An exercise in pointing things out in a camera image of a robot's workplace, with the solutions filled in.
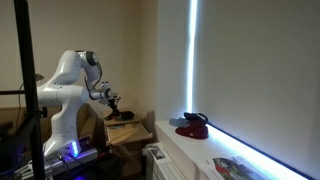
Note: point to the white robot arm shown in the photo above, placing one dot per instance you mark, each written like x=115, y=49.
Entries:
x=73, y=83

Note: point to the grey folded cloth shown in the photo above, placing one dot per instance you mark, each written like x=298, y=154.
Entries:
x=179, y=122

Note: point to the robot base platform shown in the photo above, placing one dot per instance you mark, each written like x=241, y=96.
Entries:
x=58, y=159

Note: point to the white radiator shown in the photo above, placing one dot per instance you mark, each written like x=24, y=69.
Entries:
x=159, y=165

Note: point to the black metal stand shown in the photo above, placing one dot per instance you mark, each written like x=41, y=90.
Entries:
x=31, y=125

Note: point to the cardboard box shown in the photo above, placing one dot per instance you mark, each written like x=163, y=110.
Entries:
x=89, y=127

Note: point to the black sock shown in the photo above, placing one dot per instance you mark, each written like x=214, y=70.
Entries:
x=113, y=116

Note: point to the colourful magazine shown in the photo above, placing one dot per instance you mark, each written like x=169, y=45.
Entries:
x=230, y=168

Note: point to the white roller blind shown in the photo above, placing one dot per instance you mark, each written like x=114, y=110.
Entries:
x=257, y=75

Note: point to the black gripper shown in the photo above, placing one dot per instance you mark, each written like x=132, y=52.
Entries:
x=113, y=104

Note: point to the black bowl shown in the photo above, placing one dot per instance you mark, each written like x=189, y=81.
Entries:
x=127, y=115

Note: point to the small wooden table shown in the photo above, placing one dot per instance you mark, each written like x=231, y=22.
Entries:
x=125, y=138

